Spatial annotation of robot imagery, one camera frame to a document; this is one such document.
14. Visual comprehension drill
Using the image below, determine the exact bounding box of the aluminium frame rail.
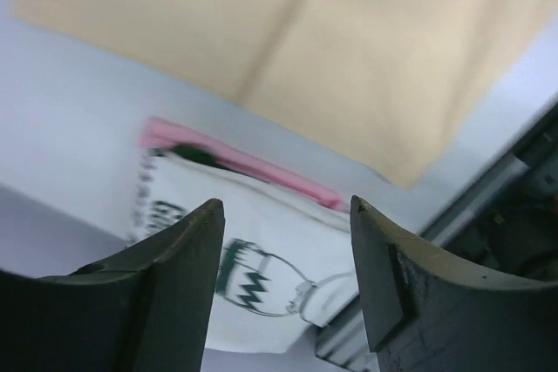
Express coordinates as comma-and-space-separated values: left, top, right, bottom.
313, 145, 541, 367

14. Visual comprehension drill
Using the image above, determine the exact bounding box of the pink folded shirt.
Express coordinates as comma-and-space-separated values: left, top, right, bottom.
139, 118, 349, 213

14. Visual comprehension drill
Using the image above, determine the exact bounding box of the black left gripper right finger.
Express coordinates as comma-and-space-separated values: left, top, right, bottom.
350, 196, 557, 371

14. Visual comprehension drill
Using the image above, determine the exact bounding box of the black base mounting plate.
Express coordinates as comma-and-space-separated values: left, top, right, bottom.
453, 104, 558, 286

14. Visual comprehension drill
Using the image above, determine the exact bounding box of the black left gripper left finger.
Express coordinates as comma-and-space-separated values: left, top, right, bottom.
1, 199, 225, 371

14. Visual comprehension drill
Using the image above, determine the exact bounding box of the cream yellow t shirt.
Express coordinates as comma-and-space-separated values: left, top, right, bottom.
14, 0, 557, 188

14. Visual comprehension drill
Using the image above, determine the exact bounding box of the white printed folded shirt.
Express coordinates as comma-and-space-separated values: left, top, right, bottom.
127, 149, 357, 353

